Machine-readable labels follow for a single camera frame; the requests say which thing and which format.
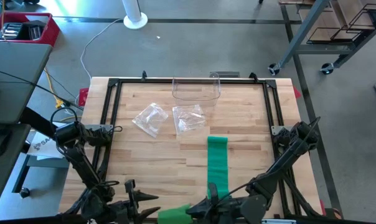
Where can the small black caster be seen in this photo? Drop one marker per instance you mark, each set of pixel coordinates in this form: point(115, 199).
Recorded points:
point(24, 193)

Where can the grey desk top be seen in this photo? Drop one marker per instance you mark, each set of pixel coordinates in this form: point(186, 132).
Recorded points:
point(16, 77)

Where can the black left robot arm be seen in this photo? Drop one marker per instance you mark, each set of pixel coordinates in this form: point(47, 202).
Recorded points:
point(82, 165)

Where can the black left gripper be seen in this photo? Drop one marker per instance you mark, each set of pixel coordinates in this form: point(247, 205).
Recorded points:
point(129, 211)

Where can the clear plastic bag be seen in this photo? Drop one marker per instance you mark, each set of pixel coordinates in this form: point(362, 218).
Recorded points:
point(150, 119)
point(188, 119)

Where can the white printed paper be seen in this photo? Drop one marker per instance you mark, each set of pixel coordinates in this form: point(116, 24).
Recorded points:
point(45, 149)

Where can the red table corner clamp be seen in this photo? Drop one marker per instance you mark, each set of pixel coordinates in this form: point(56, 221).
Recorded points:
point(297, 93)
point(83, 96)

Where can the grass green elastic bandage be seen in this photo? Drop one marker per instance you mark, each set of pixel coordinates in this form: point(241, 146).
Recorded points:
point(174, 215)

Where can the red plastic crate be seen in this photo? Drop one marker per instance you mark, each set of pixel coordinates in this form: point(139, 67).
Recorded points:
point(52, 32)

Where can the black desk tray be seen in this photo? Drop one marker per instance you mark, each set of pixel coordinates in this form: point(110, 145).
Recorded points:
point(7, 180)

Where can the clear plastic bin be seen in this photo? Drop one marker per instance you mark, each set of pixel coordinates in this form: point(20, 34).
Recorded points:
point(195, 91)

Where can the grey metal cart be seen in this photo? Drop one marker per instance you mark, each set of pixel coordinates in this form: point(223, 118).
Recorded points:
point(303, 29)

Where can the cart caster wheel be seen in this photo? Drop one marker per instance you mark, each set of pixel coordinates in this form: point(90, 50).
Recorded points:
point(327, 68)
point(273, 70)

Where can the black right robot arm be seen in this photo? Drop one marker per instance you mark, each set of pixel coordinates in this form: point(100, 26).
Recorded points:
point(284, 155)

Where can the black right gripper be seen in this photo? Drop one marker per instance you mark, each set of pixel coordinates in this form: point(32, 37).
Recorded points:
point(228, 210)

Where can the teal elastic bandage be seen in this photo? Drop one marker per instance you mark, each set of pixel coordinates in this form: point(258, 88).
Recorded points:
point(217, 161)

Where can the silver metal bracket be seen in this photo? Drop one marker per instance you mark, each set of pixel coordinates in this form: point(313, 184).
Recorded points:
point(278, 221)

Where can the black desk support strut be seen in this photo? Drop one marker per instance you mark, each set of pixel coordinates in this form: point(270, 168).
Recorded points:
point(35, 119)

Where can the white fan base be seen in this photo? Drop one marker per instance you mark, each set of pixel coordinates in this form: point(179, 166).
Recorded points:
point(135, 21)

